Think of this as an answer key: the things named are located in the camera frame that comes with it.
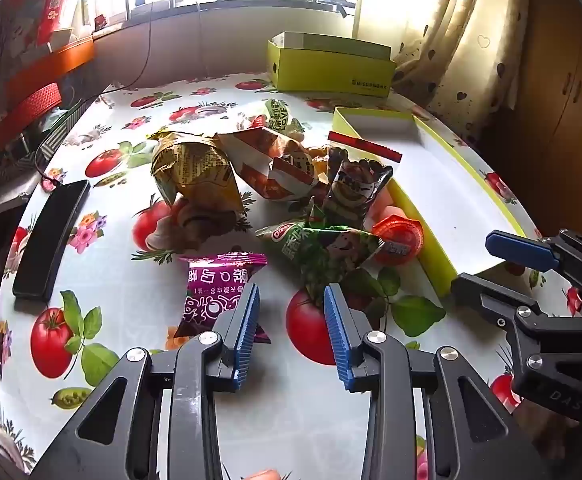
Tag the purple snack packet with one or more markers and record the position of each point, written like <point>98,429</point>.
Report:
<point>206,285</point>

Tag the orange tray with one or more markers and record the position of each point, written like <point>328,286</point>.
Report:
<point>56,62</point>

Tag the red strip snack packet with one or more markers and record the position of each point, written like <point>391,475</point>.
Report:
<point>366,146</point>

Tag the dark brown snack packet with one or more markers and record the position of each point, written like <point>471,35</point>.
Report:
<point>351,190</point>

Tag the black phone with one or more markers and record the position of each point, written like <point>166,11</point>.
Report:
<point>46,245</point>

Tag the wooden cabinet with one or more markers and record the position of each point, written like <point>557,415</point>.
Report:
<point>561,85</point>

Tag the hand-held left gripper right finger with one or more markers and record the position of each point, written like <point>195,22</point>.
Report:
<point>336,335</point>

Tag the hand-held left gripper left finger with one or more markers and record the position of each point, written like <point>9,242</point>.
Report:
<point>248,330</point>

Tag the orange and white chip bag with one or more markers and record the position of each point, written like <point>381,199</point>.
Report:
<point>266,160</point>

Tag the chevron patterned box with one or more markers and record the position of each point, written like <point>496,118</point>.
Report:
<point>61,127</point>

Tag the clear green label snack packet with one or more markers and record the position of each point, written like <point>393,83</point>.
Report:
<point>276,115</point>

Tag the heart print curtain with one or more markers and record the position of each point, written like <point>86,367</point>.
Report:
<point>446,25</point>

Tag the fruit and flower printed tablecloth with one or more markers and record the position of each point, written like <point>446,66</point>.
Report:
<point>111,280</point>

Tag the shallow yellow-green box tray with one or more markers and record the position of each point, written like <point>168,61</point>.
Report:
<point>446,185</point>

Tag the gold crinkled snack bag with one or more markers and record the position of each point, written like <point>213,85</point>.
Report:
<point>191,170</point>

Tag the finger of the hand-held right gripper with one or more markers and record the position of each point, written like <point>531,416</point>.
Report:
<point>521,250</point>
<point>491,300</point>

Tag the upright yellow-green cardboard box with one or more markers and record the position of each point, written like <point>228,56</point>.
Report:
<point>321,72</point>

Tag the red jelly cup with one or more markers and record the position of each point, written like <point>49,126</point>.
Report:
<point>396,237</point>

